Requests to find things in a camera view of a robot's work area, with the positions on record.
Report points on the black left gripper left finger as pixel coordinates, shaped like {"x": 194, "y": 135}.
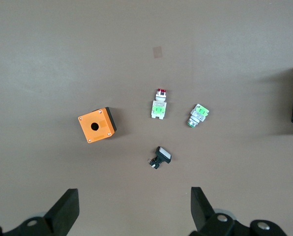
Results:
{"x": 63, "y": 211}

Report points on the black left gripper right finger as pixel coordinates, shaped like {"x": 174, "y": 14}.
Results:
{"x": 200, "y": 211}

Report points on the red push button switch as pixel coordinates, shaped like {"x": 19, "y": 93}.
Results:
{"x": 158, "y": 110}

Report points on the black square white-faced button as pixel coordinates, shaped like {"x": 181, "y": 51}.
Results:
{"x": 163, "y": 154}

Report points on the translucent tape patch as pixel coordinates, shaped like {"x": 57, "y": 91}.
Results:
{"x": 157, "y": 52}

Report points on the green push button switch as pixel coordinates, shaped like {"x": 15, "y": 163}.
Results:
{"x": 198, "y": 115}

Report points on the orange button enclosure box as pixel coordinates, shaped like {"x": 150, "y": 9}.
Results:
{"x": 95, "y": 119}

